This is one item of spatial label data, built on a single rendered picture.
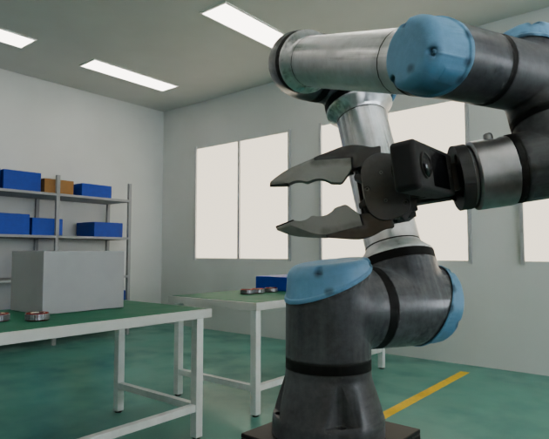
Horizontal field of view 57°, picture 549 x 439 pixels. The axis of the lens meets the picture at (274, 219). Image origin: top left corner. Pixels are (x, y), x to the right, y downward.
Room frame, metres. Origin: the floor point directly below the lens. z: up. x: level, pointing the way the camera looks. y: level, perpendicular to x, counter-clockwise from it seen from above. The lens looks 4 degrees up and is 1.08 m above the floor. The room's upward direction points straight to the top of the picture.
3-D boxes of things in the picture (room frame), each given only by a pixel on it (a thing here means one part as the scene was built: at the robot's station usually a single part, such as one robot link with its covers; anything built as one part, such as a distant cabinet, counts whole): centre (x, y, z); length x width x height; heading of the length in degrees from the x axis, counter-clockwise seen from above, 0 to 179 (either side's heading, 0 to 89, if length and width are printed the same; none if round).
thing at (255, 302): (4.36, -0.13, 0.38); 1.90 x 0.90 x 0.75; 141
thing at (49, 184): (6.18, 2.73, 1.87); 0.40 x 0.36 x 0.17; 50
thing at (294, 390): (0.70, -0.07, 0.89); 0.15 x 0.15 x 0.10
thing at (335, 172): (0.57, -0.04, 1.17); 0.09 x 0.06 x 0.03; 82
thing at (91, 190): (6.55, 2.42, 1.86); 0.42 x 0.42 x 0.16; 51
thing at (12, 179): (5.83, 3.01, 1.89); 0.42 x 0.42 x 0.22; 51
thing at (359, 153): (0.55, -0.09, 1.17); 0.09 x 0.02 x 0.05; 82
